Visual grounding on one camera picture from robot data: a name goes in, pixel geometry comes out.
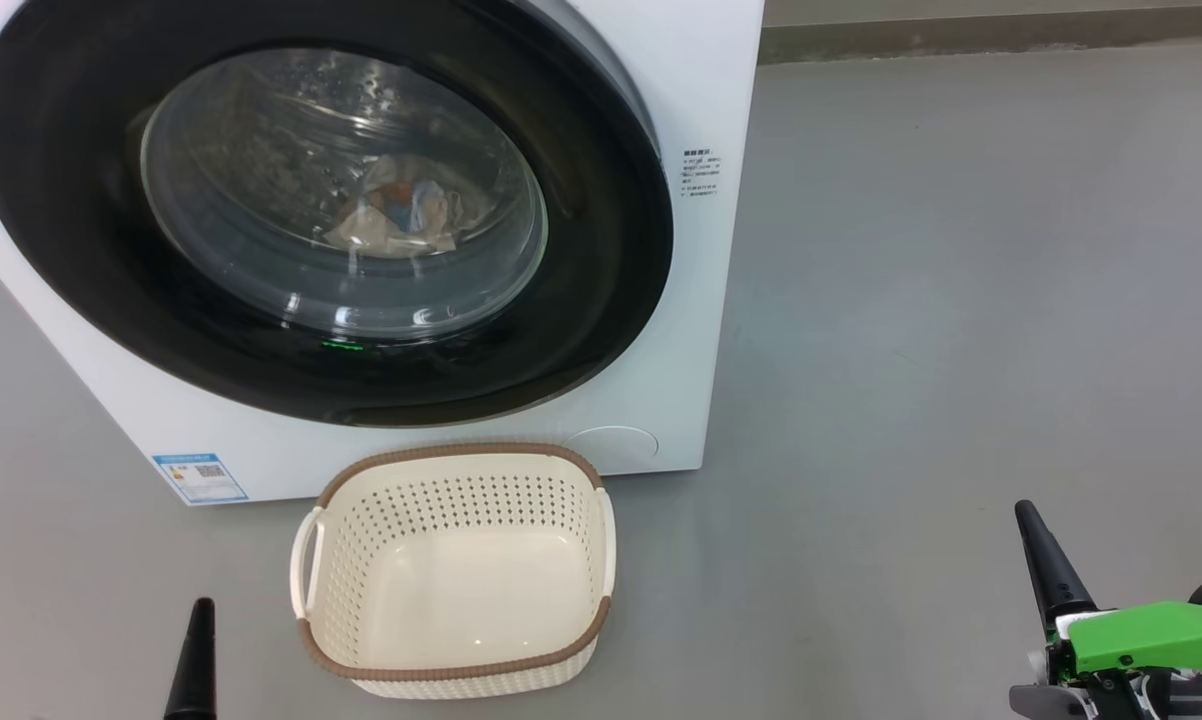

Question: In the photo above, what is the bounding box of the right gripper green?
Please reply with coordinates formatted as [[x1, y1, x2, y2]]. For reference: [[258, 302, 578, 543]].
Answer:
[[1008, 499, 1202, 720]]

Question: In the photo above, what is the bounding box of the cream perforated laundry basket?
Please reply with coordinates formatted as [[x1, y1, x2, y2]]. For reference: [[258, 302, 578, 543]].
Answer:
[[289, 442, 618, 700]]

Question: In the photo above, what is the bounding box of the white front-load washing machine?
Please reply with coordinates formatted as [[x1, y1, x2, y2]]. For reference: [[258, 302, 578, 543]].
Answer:
[[0, 0, 766, 507]]

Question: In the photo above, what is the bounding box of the cream garment with cartoon print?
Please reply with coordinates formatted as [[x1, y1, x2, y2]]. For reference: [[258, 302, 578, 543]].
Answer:
[[323, 154, 493, 260]]

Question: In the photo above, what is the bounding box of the blue energy label sticker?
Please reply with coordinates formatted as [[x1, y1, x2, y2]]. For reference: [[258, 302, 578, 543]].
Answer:
[[152, 452, 250, 505]]

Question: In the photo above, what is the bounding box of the dark grey glass washer door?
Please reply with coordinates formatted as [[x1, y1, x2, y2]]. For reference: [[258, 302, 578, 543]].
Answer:
[[0, 0, 675, 430]]

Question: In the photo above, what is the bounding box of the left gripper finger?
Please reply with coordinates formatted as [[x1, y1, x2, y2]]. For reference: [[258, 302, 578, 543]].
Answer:
[[163, 597, 219, 720]]

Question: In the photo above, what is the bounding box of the round white drain filter cover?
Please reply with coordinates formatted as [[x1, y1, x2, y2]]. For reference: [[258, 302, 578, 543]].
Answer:
[[561, 425, 660, 477]]

